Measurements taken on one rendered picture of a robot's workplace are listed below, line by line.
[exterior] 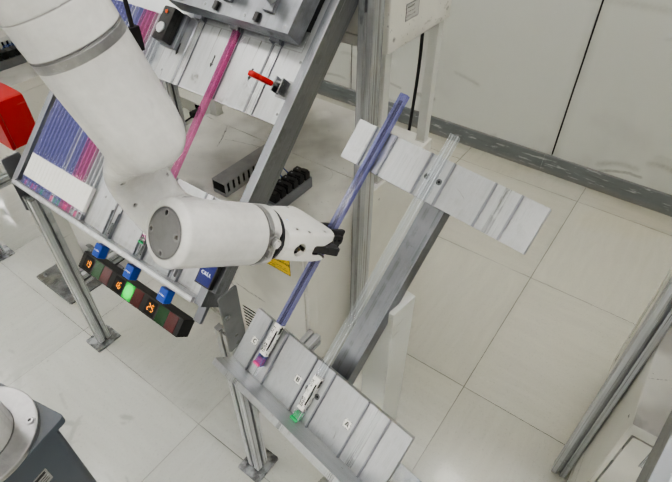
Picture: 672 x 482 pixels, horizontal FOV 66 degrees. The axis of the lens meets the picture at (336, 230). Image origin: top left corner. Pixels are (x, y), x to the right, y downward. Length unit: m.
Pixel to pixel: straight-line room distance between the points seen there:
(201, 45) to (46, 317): 1.31
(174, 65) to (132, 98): 0.73
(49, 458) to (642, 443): 1.04
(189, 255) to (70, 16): 0.26
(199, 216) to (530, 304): 1.64
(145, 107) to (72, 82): 0.06
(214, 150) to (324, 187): 0.39
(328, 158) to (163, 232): 1.01
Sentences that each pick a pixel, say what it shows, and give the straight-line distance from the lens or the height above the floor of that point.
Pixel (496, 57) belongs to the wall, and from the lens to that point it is 2.65.
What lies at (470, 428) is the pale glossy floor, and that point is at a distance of 1.73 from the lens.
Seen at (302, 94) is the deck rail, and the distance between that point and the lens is 1.02.
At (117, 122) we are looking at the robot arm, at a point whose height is 1.25.
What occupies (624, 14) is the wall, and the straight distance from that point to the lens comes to 2.45.
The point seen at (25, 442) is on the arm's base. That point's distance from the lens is 1.00.
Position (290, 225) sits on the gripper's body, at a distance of 0.71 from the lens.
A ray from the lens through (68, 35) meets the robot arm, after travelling 0.50.
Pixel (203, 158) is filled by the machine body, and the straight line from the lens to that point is 1.62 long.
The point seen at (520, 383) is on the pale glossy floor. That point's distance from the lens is 1.85.
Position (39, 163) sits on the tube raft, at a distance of 1.47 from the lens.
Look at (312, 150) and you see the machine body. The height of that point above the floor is 0.62.
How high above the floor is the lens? 1.49
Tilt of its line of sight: 42 degrees down
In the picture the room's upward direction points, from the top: straight up
